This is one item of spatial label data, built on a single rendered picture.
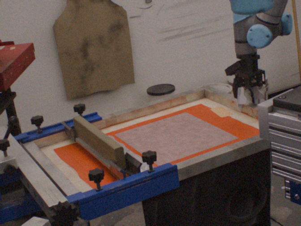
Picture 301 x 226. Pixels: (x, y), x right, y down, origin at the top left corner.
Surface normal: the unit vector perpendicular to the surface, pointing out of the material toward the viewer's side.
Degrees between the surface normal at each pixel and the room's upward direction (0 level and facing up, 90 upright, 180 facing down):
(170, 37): 90
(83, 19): 87
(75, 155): 0
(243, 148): 90
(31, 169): 0
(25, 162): 0
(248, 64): 90
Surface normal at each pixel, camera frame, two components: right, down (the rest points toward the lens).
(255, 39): -0.45, 0.37
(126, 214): -0.13, -0.93
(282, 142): -0.77, 0.32
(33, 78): 0.46, 0.25
